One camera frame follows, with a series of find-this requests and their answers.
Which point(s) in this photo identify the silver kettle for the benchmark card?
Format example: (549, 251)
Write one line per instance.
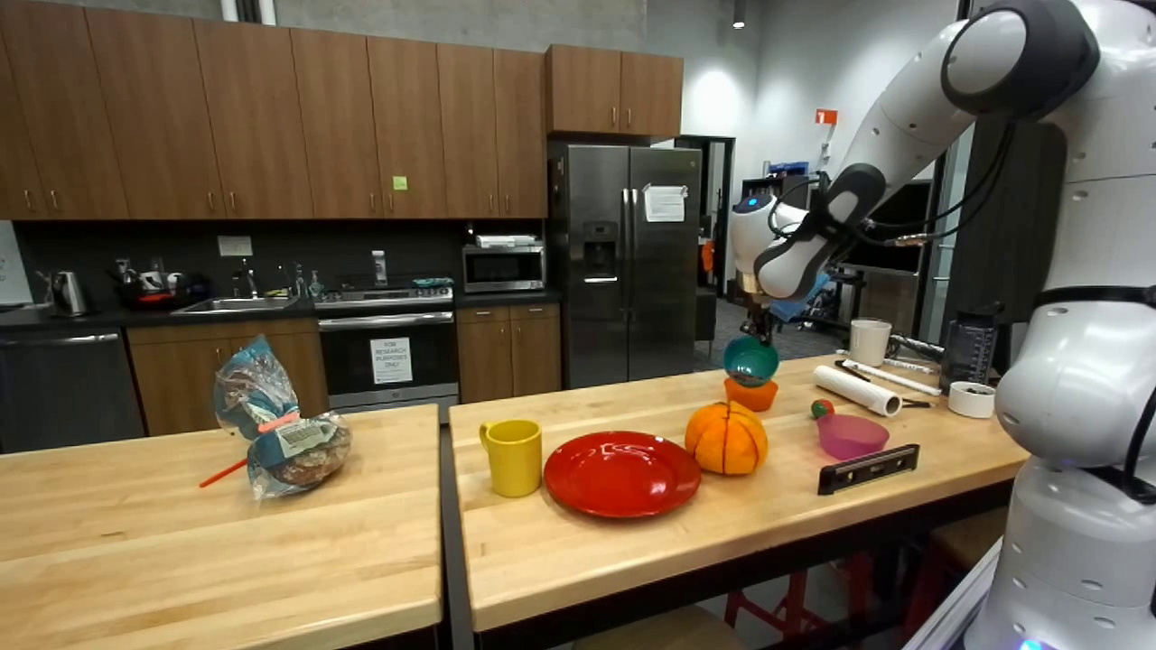
(71, 293)

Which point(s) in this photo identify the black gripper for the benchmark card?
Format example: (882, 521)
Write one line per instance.
(760, 301)

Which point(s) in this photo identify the pink plastic bowl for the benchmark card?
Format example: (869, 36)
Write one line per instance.
(852, 433)

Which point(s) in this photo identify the red plate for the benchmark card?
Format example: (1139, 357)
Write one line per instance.
(620, 473)

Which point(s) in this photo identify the orange plastic bowl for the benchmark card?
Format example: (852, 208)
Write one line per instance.
(754, 397)

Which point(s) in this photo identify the green plastic bowl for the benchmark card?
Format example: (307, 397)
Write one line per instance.
(754, 363)

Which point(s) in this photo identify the brown upper cabinet row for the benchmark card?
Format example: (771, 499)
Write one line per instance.
(264, 109)

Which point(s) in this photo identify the white paper on oven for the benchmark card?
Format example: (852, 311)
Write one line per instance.
(393, 363)

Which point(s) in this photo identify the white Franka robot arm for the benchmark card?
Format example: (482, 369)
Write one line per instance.
(1070, 363)

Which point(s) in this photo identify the brown lower cabinet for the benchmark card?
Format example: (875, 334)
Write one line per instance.
(507, 346)
(183, 373)

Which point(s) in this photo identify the dark transparent water jug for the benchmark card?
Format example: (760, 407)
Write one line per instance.
(970, 346)

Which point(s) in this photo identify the clear plastic snack bag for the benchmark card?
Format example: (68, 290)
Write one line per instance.
(271, 428)

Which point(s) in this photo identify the brown cabinet above fridge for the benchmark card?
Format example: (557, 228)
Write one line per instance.
(616, 92)

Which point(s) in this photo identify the yellow mug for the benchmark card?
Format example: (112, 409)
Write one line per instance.
(516, 458)

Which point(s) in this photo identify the black steel fridge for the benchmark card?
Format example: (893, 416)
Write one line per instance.
(620, 263)

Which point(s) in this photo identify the white paper on fridge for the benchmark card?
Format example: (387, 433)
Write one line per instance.
(661, 204)

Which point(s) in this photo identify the black dishwasher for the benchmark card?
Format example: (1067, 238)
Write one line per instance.
(68, 391)

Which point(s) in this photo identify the black spirit level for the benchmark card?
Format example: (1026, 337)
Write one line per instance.
(869, 470)

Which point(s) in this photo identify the red metal stool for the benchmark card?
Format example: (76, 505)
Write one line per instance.
(790, 600)

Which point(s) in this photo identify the white paper towel roll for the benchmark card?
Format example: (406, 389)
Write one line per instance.
(856, 391)

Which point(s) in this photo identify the red green toy tomato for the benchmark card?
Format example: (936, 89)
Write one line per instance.
(823, 409)

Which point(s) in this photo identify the white printed mug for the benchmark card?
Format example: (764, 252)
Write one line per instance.
(869, 342)

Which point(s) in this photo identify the black built-in oven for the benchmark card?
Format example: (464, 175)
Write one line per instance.
(384, 355)

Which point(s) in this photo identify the orange toy pumpkin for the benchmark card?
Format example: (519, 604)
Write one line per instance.
(729, 437)

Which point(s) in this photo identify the steel microwave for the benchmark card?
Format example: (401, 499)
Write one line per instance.
(504, 269)

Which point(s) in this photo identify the white tape roll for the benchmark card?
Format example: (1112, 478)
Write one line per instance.
(970, 397)

